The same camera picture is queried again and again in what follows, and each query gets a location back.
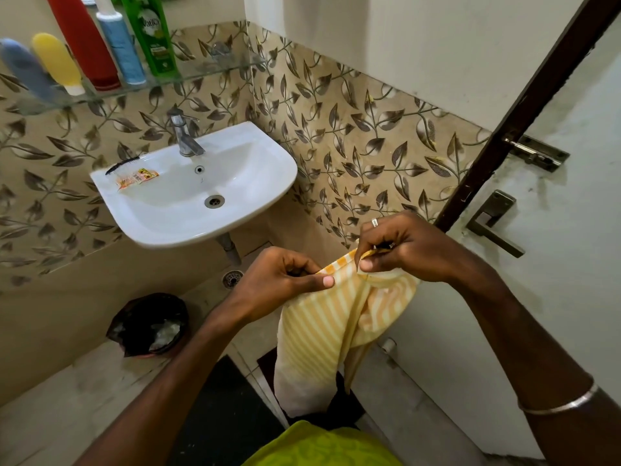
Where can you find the person's left hand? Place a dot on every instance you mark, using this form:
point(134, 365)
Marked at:
point(271, 286)

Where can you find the person's right hand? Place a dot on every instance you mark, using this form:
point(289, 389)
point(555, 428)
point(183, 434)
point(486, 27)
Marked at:
point(417, 247)

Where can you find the person's left thumb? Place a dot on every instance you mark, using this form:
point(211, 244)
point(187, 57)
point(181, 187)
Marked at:
point(313, 282)

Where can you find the person's right thumb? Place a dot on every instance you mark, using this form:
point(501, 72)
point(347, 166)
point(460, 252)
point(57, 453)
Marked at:
point(373, 265)

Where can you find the yellow striped towel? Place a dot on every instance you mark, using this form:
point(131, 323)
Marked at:
point(320, 334)

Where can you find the person's right forearm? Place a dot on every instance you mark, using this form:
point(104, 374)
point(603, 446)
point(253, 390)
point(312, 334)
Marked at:
point(529, 354)

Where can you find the person's left forearm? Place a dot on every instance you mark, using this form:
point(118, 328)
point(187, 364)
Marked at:
point(170, 383)

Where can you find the round floor drain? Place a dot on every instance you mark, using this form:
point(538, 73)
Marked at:
point(232, 279)

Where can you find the white door stopper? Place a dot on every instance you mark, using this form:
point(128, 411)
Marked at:
point(388, 346)

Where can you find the grey basin waste pipe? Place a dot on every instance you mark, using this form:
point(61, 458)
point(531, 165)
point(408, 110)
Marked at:
point(228, 247)

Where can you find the white ceramic wash basin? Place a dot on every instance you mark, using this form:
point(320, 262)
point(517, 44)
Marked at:
point(242, 189)

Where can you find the metal basin drain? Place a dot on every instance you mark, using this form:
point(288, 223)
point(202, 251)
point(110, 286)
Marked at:
point(214, 201)

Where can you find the dark doormat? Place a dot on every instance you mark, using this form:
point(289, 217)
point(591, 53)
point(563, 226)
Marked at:
point(347, 407)

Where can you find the black floor mat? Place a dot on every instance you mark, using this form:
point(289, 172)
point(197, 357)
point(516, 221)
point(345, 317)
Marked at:
point(223, 417)

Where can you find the yellow-green garment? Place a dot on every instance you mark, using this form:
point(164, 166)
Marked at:
point(315, 446)

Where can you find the bin with black bag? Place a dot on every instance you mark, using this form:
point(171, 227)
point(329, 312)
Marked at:
point(145, 325)

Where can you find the chrome faucet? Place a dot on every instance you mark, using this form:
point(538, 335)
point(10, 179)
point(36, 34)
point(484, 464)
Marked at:
point(184, 140)

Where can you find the metal door bolt latch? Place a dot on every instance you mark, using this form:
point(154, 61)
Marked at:
point(536, 152)

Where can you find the white door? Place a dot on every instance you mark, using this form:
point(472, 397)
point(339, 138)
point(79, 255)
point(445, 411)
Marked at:
point(572, 247)

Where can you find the strip of orange sachets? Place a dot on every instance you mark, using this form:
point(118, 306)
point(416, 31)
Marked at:
point(138, 178)

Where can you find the black comb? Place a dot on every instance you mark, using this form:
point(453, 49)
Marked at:
point(121, 164)

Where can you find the green bottle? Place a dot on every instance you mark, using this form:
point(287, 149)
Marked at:
point(151, 33)

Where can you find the blue and white tube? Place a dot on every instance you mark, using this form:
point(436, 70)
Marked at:
point(121, 48)

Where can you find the red bottle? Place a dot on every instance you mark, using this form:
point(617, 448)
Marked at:
point(85, 43)

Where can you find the yellow bottle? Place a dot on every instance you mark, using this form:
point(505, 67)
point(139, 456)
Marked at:
point(57, 63)

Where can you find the blue bottle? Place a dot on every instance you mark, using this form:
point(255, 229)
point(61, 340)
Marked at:
point(26, 67)

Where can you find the dark brown door frame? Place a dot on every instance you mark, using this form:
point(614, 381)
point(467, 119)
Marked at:
point(533, 96)

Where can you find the glass wall shelf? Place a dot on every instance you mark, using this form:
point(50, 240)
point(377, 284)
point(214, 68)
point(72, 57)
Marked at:
point(194, 70)

